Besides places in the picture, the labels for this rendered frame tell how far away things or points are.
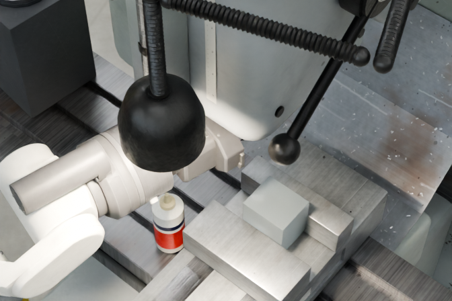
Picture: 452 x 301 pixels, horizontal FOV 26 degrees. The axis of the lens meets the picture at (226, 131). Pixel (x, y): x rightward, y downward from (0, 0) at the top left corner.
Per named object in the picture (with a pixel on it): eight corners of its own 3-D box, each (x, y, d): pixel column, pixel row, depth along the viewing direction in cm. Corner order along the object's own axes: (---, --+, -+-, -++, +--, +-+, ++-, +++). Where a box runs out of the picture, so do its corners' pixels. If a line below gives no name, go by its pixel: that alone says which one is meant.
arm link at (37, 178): (142, 222, 104) (48, 275, 101) (90, 148, 109) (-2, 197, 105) (142, 170, 95) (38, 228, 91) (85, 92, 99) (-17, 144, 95)
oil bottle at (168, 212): (171, 259, 127) (167, 213, 118) (148, 242, 128) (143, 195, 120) (192, 238, 129) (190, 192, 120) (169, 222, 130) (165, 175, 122)
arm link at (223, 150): (246, 131, 100) (146, 187, 96) (245, 184, 107) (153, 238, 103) (178, 56, 106) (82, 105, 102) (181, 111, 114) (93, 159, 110)
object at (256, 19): (156, 10, 69) (155, -5, 68) (164, -4, 70) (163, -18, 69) (388, 80, 65) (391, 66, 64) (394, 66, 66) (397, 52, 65)
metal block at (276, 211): (280, 256, 118) (282, 230, 113) (241, 230, 120) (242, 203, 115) (306, 228, 120) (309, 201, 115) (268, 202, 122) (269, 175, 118)
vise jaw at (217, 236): (279, 318, 114) (280, 302, 111) (182, 247, 120) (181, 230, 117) (310, 283, 117) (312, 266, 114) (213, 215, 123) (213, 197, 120)
